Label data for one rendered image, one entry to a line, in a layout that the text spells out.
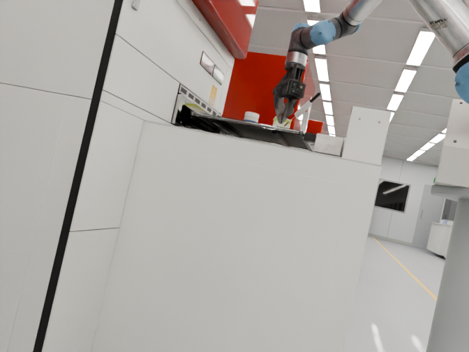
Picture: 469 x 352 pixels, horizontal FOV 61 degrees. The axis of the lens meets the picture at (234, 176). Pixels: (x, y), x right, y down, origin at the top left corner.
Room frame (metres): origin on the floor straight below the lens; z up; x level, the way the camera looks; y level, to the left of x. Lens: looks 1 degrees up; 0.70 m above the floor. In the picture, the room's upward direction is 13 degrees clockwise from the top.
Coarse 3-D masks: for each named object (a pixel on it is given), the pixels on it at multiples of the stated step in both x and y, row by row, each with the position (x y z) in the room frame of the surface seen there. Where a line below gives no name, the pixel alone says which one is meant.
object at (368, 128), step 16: (352, 112) 1.00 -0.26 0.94; (368, 112) 0.99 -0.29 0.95; (384, 112) 0.98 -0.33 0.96; (352, 128) 1.00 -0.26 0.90; (368, 128) 0.99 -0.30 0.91; (384, 128) 0.98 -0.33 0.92; (352, 144) 1.00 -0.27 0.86; (368, 144) 0.99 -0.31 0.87; (384, 144) 0.98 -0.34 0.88; (368, 160) 0.98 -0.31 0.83
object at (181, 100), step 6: (180, 96) 1.24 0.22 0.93; (180, 102) 1.25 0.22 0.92; (186, 102) 1.29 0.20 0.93; (192, 102) 1.34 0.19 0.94; (174, 108) 1.25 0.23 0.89; (180, 108) 1.26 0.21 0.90; (192, 108) 1.35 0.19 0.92; (198, 108) 1.40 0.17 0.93; (174, 114) 1.25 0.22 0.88; (174, 120) 1.24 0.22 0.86; (180, 120) 1.28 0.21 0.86; (180, 126) 1.30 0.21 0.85; (186, 126) 1.34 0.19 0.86; (192, 126) 1.38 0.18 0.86
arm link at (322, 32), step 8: (320, 24) 1.31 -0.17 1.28; (328, 24) 1.32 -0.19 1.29; (336, 24) 1.35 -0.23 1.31; (304, 32) 1.37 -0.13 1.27; (312, 32) 1.33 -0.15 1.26; (320, 32) 1.31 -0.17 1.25; (328, 32) 1.32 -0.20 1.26; (336, 32) 1.36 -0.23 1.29; (304, 40) 1.38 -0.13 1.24; (312, 40) 1.35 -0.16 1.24; (320, 40) 1.32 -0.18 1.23; (328, 40) 1.32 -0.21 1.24
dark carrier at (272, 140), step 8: (208, 120) 1.35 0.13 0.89; (216, 128) 1.50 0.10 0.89; (232, 128) 1.40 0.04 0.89; (240, 128) 1.36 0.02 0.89; (248, 128) 1.32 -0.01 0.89; (256, 128) 1.28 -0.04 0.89; (248, 136) 1.53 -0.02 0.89; (256, 136) 1.48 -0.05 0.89; (264, 136) 1.44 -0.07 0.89; (272, 136) 1.39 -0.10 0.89; (288, 136) 1.30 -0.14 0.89; (296, 136) 1.27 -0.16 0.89; (280, 144) 1.55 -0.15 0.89; (296, 144) 1.45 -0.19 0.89; (304, 144) 1.40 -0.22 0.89
